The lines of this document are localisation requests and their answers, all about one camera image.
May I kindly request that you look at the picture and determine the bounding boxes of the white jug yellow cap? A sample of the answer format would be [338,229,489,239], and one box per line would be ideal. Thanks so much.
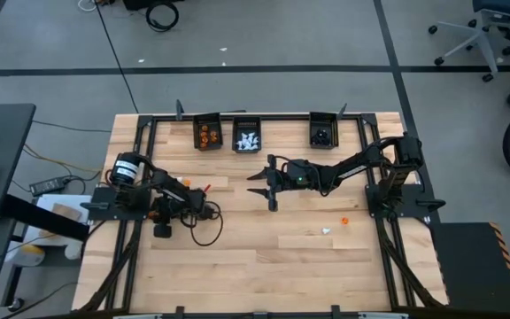
[4,243,47,268]

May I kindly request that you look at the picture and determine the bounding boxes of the coiled black cable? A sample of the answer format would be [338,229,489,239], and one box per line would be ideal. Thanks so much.
[144,0,181,34]

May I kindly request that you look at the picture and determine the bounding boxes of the black aluminium table frame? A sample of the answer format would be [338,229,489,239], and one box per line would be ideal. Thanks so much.
[73,102,449,319]

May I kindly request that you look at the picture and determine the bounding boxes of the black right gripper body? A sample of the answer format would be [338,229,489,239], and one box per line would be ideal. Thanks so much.
[267,153,323,197]

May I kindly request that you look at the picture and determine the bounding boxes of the white cup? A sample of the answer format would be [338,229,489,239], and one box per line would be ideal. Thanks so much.
[63,241,84,261]

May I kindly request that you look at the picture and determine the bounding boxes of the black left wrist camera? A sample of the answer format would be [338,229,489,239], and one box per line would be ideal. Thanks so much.
[152,223,174,239]

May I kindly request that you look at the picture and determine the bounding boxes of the white sheet with cardboard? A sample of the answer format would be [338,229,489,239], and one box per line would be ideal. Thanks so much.
[28,193,93,249]

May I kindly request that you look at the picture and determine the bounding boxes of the black power adapter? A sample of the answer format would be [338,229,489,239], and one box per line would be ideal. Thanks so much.
[28,175,73,198]

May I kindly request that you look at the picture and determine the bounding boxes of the black desk support beam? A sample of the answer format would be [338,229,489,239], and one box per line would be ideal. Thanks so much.
[0,193,91,244]

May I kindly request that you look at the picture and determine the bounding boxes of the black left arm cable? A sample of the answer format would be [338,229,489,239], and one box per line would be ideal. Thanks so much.
[179,199,225,248]

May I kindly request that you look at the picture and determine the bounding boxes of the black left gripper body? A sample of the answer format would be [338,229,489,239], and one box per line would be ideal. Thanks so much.
[150,193,206,226]

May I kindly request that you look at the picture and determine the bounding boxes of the black slotted plastic basket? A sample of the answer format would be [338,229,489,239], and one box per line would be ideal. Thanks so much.
[231,116,263,154]
[309,111,340,150]
[191,112,224,152]

